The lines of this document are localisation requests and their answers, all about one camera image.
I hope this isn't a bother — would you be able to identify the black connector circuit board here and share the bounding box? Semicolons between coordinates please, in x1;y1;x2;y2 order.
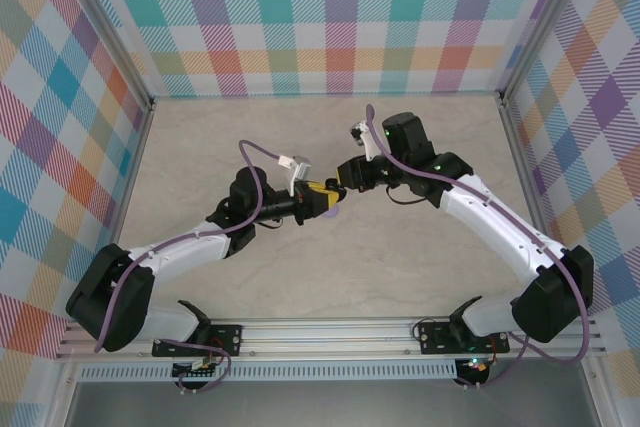
172;354;220;382

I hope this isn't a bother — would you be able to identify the grey metal shelf panel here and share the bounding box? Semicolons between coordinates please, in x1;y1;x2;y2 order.
64;379;601;427

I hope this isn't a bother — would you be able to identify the circuit board with lights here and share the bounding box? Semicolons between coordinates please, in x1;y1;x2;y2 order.
457;356;494;377

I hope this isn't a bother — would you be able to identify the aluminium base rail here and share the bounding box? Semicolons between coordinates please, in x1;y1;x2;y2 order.
54;316;606;361

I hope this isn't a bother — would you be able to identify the aluminium table edge rail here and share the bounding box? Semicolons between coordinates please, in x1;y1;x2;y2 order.
497;94;557;251
110;99;157;248

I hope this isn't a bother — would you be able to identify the white slotted cable duct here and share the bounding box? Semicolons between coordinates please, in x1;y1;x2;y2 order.
77;359;459;382

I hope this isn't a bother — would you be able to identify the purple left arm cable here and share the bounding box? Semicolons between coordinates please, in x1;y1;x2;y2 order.
93;139;284;395

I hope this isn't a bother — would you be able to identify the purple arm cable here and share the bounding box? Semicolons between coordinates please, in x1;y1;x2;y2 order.
93;139;284;395
364;103;592;391

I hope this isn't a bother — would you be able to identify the aluminium corner post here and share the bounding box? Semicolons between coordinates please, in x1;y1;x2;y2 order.
497;0;595;106
58;0;155;113

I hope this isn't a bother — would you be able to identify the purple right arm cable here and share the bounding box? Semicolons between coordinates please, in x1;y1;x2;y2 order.
364;103;592;391

